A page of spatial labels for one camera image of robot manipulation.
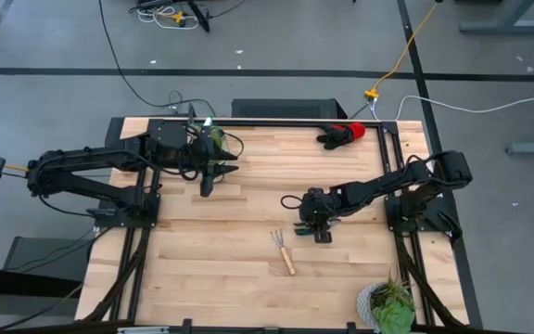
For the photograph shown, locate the black red gardening glove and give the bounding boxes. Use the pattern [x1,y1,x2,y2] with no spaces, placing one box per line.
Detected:
[316,122,367,150]

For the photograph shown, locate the yellow extension cord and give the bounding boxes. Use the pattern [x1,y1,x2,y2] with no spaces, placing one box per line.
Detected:
[363,2,440,101]

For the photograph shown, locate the black floor cable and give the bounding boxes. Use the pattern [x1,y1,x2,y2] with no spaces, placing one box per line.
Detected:
[97,0,218,118]

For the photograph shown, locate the green spray bottle white head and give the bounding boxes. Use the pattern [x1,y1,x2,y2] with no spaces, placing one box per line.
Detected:
[201,115,227,148]

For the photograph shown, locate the tangled white yellow cable bundle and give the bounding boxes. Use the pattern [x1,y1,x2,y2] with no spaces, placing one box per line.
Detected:
[130,0,203,33]

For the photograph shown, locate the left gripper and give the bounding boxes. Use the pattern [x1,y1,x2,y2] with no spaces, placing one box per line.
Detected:
[184,127,239,199]

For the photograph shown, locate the green pruning shears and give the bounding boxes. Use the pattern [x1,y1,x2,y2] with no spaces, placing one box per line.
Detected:
[293,216,343,237]

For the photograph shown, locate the succulent plant white patterned pot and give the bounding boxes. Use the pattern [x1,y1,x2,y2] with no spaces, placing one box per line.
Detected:
[355,271,417,334]

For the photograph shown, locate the silver metal bracket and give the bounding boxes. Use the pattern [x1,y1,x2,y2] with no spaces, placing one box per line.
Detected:
[116,325,171,334]

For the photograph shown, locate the grey desk leg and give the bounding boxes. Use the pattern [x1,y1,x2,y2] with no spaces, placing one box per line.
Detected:
[459,0,534,35]

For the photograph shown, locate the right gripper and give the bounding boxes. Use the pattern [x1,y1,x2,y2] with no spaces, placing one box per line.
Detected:
[299,186,342,245]

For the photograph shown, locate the black aluminium rig frame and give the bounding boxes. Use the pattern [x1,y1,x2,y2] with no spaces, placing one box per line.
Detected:
[74,115,484,334]

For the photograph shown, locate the three-prong rake wooden handle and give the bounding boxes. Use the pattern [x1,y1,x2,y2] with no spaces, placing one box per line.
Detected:
[270,228,298,276]

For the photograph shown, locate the black computer case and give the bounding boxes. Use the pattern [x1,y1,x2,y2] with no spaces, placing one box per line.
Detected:
[230,97,349,121]

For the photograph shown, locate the black stand leg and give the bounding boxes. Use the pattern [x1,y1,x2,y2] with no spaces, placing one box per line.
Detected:
[185,0,211,33]

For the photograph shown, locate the white floor cable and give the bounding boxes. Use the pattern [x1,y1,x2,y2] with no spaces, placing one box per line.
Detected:
[371,87,534,122]

